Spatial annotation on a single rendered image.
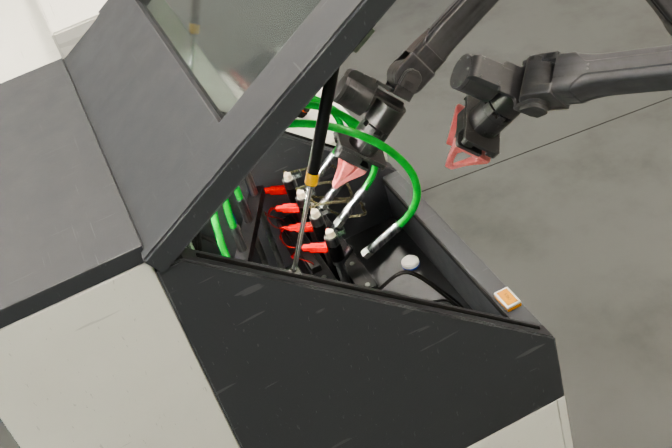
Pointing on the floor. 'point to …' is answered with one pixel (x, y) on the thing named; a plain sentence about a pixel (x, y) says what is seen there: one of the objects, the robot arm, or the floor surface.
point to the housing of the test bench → (79, 274)
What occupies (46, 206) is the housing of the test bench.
